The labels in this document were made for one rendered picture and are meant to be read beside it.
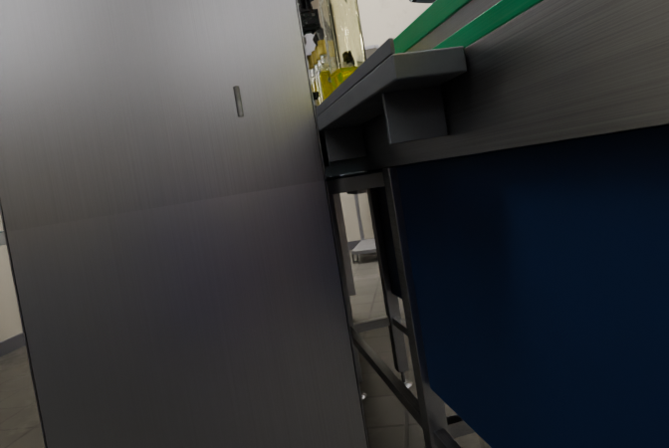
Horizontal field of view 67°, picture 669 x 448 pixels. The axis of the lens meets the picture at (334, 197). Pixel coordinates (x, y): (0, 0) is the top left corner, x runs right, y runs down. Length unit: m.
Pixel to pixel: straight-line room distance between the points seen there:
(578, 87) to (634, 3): 0.08
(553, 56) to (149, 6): 0.79
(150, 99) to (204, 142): 0.13
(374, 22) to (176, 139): 4.22
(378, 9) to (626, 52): 4.77
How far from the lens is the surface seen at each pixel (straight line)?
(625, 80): 0.43
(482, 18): 0.62
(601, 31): 0.44
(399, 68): 0.58
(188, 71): 1.04
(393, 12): 5.14
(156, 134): 1.03
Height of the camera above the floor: 0.76
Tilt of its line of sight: 3 degrees down
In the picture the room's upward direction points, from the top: 9 degrees counter-clockwise
